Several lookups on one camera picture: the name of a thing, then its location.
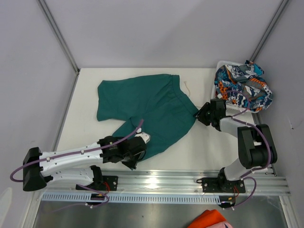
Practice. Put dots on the right aluminium frame post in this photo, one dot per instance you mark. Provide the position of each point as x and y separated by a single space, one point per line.
269 29

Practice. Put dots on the left aluminium frame post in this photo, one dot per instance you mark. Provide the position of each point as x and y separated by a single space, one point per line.
58 34

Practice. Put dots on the pink cloth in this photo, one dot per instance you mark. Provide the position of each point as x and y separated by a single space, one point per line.
223 224

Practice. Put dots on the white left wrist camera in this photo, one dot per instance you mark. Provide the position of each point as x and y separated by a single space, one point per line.
145 136

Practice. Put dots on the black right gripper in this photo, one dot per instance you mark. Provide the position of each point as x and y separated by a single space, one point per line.
204 114

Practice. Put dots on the patterned blue orange shorts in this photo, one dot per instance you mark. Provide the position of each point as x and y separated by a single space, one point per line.
244 88

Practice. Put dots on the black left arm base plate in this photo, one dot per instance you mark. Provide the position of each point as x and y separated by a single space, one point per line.
108 183

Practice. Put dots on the aluminium frame post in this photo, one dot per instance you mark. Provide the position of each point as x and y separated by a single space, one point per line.
58 34
269 29

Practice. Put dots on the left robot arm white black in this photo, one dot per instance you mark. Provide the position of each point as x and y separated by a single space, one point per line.
81 167

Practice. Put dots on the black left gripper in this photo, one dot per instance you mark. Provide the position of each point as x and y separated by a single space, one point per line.
137 153

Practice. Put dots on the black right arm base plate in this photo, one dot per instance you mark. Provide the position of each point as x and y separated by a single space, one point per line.
216 185

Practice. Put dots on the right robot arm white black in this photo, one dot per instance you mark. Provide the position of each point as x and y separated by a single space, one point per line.
256 149

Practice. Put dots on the teal green shorts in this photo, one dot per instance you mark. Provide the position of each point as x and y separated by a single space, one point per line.
167 112

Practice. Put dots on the aluminium mounting rail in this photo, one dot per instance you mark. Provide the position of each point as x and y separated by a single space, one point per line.
263 183

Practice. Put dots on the white plastic mesh basket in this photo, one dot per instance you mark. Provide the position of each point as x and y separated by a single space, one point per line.
228 104

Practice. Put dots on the orange cloth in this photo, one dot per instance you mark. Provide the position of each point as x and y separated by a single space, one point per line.
206 219

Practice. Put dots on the white slotted cable duct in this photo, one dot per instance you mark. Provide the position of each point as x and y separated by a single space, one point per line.
131 198

